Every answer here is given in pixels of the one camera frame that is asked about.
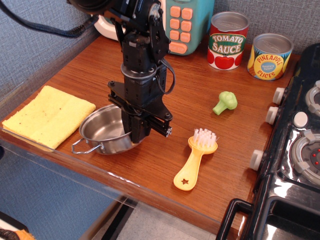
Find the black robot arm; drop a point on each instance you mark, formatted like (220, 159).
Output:
(136, 22)

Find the clear acrylic barrier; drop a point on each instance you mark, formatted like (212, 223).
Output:
(144, 173)

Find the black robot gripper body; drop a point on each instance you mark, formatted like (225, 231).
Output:
(141, 94)

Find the tomato sauce can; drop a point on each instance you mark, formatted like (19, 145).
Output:
(227, 38)

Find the yellow folded cloth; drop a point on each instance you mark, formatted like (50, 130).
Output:
(49, 119)

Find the stainless steel pot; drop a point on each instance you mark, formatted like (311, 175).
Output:
(104, 133)

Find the green toy broccoli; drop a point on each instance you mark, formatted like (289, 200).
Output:
(227, 100)

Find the black toy stove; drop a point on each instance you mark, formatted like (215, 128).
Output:
(286, 195)

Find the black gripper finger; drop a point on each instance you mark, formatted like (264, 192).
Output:
(139, 129)
(126, 121)

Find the yellow dish brush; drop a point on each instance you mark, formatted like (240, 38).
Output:
(203, 142)

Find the pineapple slices can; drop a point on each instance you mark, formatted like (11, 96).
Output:
(269, 56)

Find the teal toy microwave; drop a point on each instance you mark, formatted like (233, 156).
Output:
(185, 23)

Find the orange object at corner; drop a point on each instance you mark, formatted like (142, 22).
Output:
(24, 235)

